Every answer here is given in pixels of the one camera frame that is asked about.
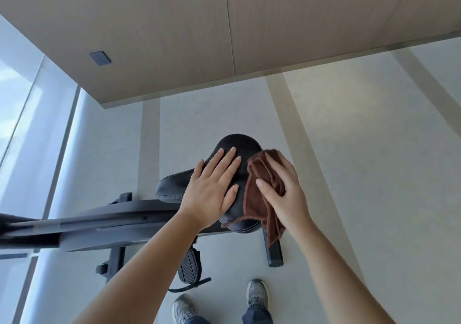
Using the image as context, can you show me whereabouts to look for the dark wall socket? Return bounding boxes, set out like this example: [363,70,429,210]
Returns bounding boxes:
[89,50,112,66]

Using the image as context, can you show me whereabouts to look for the person's left hand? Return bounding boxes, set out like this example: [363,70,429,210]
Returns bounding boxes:
[177,146,242,233]

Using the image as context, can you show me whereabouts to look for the blue jeans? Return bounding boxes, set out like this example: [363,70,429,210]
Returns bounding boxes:
[187,305,274,324]

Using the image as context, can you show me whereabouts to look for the grey sneaker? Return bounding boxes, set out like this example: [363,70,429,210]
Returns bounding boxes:
[245,279,271,310]
[171,294,198,324]

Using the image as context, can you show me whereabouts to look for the person's right hand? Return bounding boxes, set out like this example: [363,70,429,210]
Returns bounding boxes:
[255,150,314,243]

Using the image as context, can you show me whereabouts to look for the grey right sneaker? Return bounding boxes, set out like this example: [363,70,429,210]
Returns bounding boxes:
[245,279,271,310]

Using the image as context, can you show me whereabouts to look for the grey left sneaker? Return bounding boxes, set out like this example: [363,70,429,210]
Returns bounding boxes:
[171,294,198,324]

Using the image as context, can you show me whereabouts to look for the brown cleaning cloth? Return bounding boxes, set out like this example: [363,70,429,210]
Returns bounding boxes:
[220,149,287,249]

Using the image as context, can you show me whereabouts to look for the person's right forearm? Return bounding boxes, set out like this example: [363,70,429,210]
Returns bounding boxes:
[293,221,397,324]

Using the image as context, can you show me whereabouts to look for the black exercise bike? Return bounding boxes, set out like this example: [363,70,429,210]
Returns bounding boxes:
[0,134,284,294]

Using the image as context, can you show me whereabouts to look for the person's left forearm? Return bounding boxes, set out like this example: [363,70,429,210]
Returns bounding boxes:
[72,210,201,324]

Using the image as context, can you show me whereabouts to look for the translucent window blind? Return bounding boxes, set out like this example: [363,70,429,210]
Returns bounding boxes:
[0,14,82,292]

